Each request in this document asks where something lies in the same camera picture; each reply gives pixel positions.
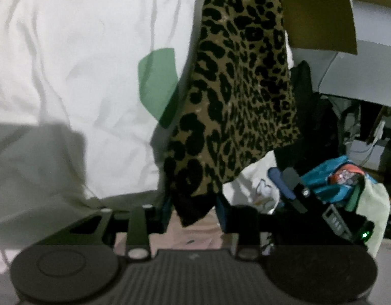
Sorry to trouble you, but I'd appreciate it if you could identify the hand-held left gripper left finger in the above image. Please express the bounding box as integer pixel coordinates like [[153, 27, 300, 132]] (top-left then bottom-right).
[[68, 198, 171, 259]]

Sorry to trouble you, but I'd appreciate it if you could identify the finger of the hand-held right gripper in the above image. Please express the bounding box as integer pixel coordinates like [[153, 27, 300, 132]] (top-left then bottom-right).
[[283, 167, 310, 213], [268, 167, 296, 202]]

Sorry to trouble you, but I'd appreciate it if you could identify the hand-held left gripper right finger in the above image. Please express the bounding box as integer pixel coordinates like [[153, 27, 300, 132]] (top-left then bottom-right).
[[216, 195, 272, 260]]

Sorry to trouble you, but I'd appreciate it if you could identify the leopard print garment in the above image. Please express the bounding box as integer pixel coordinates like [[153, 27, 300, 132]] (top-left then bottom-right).
[[164, 0, 302, 227]]

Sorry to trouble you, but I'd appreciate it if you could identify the blue printed garment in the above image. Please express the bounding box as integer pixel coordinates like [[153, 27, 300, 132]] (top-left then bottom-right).
[[302, 156, 367, 204]]

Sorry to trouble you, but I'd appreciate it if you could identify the dark green garment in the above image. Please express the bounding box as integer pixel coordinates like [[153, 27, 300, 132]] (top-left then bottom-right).
[[346, 176, 366, 212]]

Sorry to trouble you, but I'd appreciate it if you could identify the pale green garment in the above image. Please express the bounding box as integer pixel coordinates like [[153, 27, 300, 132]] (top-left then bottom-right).
[[354, 175, 391, 258]]

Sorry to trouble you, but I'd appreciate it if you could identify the black folded garment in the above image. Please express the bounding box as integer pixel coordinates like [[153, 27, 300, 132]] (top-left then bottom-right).
[[275, 60, 345, 181]]

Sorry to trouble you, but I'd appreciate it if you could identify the brown cardboard sheet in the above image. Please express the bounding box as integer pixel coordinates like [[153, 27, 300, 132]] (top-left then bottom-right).
[[279, 0, 358, 55]]

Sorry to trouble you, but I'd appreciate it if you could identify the white printed duvet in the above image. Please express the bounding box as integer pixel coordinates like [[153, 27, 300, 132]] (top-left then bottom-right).
[[0, 0, 288, 280]]

